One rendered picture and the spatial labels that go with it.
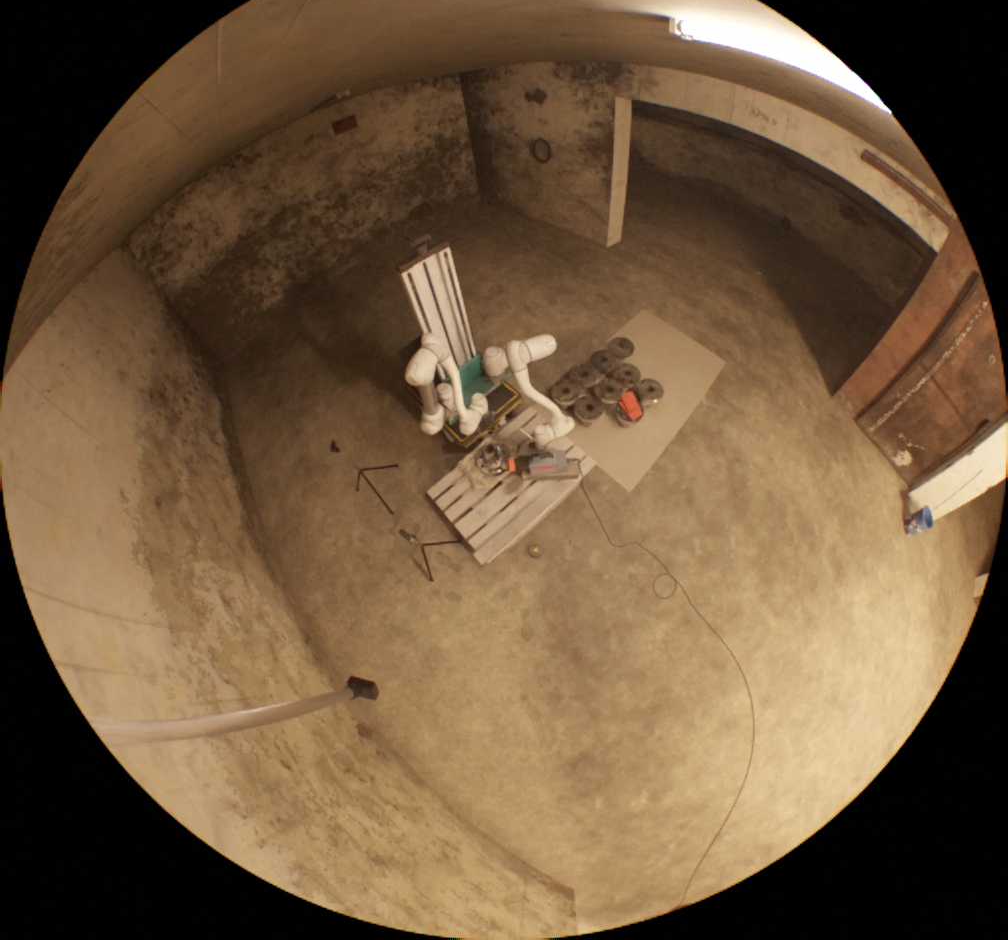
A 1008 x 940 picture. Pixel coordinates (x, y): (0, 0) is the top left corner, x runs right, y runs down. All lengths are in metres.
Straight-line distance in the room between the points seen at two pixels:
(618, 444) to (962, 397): 4.34
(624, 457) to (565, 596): 1.30
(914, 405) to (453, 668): 5.54
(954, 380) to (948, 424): 0.58
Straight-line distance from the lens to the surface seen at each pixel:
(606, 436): 3.10
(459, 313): 2.34
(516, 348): 2.01
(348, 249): 6.46
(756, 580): 3.29
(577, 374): 3.15
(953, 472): 5.51
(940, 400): 4.98
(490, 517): 2.65
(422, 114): 6.78
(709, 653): 3.06
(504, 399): 2.90
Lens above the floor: 2.68
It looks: 60 degrees down
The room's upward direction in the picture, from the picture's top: 12 degrees counter-clockwise
